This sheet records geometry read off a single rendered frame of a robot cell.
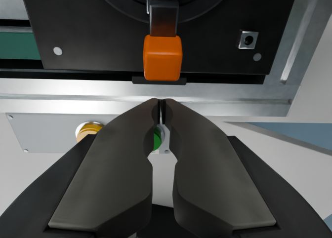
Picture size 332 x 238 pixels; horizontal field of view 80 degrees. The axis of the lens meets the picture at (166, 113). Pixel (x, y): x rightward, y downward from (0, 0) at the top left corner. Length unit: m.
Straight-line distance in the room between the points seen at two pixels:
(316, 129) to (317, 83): 1.47
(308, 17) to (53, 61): 0.26
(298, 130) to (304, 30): 1.59
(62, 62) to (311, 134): 1.83
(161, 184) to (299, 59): 0.38
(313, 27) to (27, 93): 0.32
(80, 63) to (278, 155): 0.44
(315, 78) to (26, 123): 0.45
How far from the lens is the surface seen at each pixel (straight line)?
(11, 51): 0.28
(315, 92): 0.45
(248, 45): 0.21
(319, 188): 0.68
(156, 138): 0.26
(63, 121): 0.29
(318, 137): 1.98
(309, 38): 0.27
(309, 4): 0.26
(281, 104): 0.29
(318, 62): 0.42
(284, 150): 0.51
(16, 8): 0.30
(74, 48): 0.22
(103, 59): 0.22
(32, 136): 0.32
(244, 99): 0.27
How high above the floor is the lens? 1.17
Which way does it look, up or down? 57 degrees down
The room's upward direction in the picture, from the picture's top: 177 degrees clockwise
